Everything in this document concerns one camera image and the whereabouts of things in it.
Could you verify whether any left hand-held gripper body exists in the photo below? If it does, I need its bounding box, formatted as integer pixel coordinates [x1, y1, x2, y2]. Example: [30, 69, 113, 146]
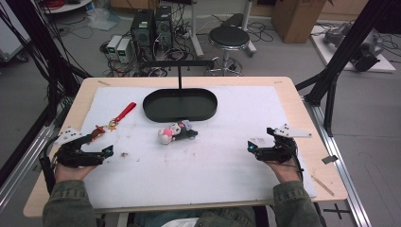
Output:
[53, 126, 106, 168]

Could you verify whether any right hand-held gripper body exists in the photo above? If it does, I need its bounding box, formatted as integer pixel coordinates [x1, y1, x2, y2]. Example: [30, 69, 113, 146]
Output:
[255, 123, 313, 164]

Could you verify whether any red strap keychain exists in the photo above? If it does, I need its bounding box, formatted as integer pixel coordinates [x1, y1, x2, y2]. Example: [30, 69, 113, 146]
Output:
[91, 101, 138, 142]

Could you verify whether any person's left hand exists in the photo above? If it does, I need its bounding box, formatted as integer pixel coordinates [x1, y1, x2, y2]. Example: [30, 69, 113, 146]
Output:
[54, 163, 97, 184]

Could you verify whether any person's right hand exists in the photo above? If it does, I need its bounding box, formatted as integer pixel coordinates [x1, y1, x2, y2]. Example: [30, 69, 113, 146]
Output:
[265, 159, 302, 184]

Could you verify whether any black tape piece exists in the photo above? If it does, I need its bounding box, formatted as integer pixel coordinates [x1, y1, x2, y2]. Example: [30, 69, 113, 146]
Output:
[321, 154, 340, 166]

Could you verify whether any white foam mat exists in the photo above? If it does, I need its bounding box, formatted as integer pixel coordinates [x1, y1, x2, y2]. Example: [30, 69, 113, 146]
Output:
[81, 85, 318, 210]

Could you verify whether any thin wooden stick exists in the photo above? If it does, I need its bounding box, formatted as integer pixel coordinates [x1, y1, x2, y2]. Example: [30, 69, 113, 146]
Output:
[311, 174, 336, 198]

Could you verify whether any black hanging rack with tray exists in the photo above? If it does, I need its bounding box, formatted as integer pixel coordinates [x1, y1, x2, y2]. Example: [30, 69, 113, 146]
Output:
[142, 60, 218, 124]

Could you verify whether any white power supply unit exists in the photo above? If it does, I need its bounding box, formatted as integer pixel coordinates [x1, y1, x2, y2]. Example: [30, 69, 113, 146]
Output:
[106, 34, 123, 61]
[116, 38, 133, 64]

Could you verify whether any black round stool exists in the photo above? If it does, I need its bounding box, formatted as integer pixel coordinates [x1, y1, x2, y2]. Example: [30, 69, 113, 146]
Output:
[207, 25, 252, 77]

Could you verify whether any cardboard box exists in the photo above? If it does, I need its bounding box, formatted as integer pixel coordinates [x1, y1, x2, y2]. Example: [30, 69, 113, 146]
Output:
[270, 0, 329, 44]

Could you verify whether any clear plastic bag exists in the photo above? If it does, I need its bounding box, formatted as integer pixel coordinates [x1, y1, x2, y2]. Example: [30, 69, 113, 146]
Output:
[85, 7, 122, 31]

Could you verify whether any white desk leg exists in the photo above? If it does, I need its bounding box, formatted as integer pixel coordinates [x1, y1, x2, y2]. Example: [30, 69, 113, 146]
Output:
[188, 0, 205, 58]

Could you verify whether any black computer tower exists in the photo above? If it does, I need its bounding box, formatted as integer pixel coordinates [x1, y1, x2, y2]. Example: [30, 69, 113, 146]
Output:
[130, 9, 156, 61]
[153, 5, 174, 49]

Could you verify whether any grey machine on floor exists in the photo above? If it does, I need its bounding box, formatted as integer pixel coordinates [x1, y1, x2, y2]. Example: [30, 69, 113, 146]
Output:
[323, 23, 385, 73]

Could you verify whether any white floor board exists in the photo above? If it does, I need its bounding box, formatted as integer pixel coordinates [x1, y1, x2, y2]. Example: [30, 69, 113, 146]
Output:
[309, 25, 397, 74]

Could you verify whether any white round table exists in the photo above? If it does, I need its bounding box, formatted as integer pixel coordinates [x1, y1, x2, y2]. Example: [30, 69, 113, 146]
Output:
[43, 0, 95, 14]

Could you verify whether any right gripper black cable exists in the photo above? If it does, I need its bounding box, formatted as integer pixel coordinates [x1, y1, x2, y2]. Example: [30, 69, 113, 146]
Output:
[278, 136, 305, 183]

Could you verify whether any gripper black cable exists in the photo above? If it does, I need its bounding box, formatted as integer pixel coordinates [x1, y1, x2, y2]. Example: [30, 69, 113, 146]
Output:
[278, 136, 305, 183]
[38, 138, 61, 194]

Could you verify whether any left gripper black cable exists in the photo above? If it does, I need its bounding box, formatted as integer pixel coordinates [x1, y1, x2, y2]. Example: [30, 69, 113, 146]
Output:
[38, 138, 61, 194]

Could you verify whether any aluminium rail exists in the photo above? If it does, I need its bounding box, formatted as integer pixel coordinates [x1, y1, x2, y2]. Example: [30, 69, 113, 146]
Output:
[0, 124, 56, 214]
[304, 96, 374, 227]

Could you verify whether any pink and black plush keychain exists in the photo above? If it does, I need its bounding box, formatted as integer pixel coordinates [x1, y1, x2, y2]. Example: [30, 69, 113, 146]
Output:
[157, 119, 200, 146]

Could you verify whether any black frame post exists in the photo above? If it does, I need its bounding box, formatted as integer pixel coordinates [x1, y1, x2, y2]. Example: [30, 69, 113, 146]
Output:
[5, 0, 93, 105]
[295, 0, 401, 137]

